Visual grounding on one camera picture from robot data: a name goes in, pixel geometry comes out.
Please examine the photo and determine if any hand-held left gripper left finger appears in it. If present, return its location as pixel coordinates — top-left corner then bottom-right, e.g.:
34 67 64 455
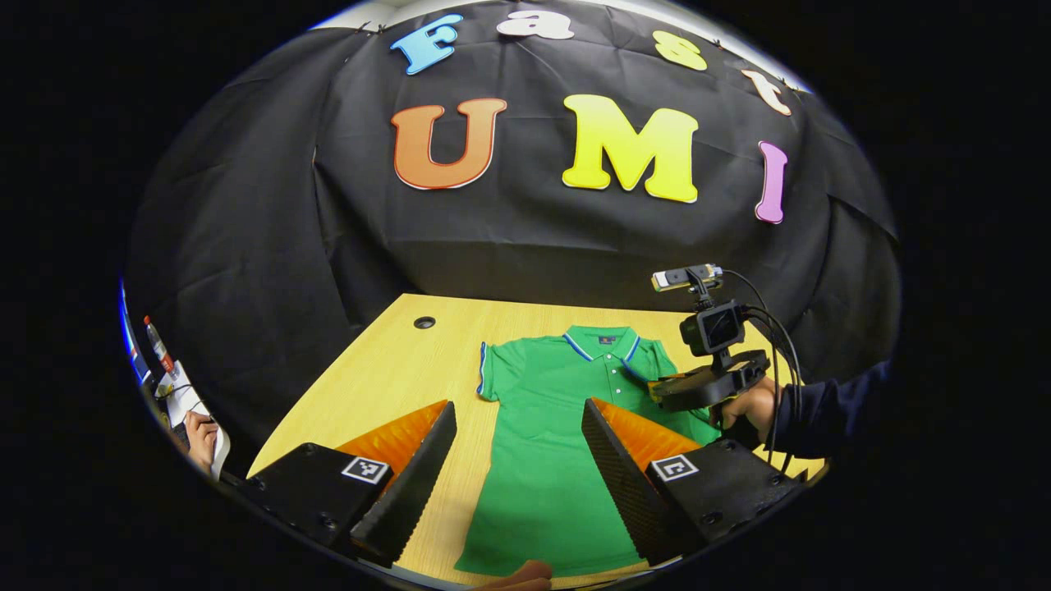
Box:
238 400 458 569

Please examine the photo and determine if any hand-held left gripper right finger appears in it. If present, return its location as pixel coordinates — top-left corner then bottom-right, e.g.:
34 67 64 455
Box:
581 397 810 567

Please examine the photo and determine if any green T-shirt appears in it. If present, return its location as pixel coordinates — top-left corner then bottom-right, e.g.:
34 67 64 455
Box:
454 325 723 578

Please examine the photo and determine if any black backdrop cloth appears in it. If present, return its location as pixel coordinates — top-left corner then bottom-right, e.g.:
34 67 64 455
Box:
123 0 904 477

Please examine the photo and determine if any white side desk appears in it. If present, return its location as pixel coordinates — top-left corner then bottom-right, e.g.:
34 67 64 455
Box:
156 361 232 479

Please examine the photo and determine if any small bottle with red label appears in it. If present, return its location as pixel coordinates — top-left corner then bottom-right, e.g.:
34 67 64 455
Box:
143 315 176 377

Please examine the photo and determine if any blue-edged monitor screen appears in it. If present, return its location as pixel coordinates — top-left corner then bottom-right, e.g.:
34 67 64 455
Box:
119 279 153 387

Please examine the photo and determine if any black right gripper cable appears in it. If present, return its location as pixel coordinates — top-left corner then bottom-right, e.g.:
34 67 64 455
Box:
723 269 805 477

